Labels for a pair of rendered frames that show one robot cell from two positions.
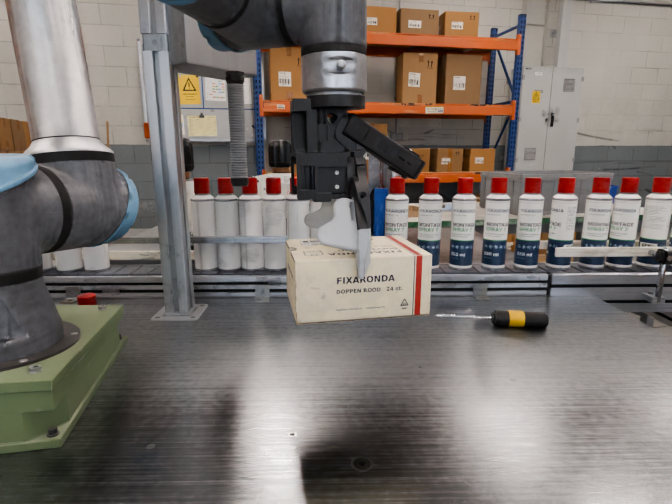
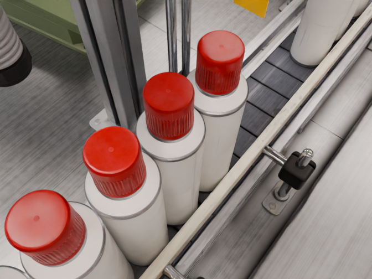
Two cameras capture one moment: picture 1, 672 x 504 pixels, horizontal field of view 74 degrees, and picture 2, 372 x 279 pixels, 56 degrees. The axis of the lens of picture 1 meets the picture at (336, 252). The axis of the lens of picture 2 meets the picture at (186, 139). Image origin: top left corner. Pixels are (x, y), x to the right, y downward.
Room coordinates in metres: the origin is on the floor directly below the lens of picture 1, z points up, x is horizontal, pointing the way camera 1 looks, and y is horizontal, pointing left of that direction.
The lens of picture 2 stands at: (1.08, 0.14, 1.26)
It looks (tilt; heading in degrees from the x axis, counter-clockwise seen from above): 60 degrees down; 130
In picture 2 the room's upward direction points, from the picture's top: 1 degrees clockwise
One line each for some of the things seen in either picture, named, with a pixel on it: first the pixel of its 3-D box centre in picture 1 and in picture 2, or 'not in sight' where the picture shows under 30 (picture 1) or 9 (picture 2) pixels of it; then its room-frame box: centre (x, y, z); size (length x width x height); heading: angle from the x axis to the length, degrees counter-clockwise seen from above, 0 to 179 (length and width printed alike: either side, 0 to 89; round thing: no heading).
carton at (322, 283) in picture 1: (353, 275); not in sight; (0.55, -0.02, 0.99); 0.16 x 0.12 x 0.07; 101
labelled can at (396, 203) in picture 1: (396, 223); not in sight; (0.99, -0.13, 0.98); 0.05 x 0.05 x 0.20
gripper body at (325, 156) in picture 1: (329, 150); not in sight; (0.55, 0.01, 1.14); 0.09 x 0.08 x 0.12; 101
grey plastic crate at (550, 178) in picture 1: (542, 191); not in sight; (2.64, -1.21, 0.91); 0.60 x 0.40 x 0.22; 104
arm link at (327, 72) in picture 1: (334, 78); not in sight; (0.55, 0.00, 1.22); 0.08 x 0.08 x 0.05
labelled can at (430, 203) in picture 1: (429, 223); not in sight; (0.99, -0.21, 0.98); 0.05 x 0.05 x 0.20
